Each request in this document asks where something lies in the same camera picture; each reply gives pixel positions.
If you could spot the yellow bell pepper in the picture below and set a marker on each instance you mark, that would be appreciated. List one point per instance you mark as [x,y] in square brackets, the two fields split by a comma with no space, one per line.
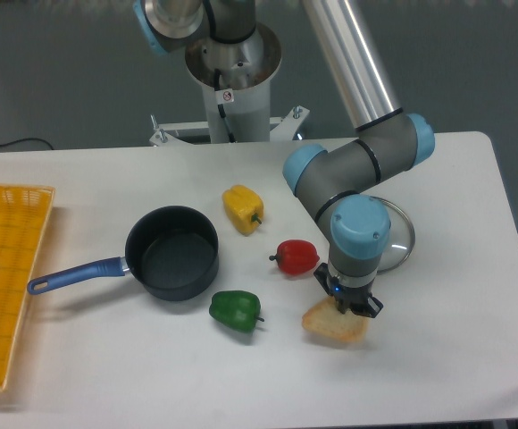
[244,208]

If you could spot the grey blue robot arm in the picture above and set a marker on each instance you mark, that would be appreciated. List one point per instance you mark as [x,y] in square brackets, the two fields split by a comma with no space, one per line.
[330,185]

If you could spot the dark pot blue handle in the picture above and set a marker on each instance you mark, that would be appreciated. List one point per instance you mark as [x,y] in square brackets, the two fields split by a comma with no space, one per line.
[172,251]

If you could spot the red bell pepper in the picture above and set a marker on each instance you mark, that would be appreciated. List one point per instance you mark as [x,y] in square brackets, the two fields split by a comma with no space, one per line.
[295,257]

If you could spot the green bell pepper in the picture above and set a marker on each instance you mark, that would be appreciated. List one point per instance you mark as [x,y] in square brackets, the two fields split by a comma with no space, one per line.
[238,310]

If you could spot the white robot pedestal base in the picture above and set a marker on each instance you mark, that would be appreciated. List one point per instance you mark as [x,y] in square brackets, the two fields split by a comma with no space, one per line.
[235,80]

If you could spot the triangle toast bread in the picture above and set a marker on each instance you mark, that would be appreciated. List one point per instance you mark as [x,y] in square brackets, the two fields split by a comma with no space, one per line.
[325,320]

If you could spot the yellow woven basket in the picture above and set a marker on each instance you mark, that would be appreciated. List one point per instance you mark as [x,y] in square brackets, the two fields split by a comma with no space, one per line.
[24,215]

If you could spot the glass pot lid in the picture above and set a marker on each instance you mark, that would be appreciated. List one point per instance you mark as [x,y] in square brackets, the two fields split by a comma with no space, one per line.
[392,235]

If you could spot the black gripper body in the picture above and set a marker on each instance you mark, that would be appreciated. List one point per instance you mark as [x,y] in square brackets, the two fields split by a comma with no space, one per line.
[341,286]

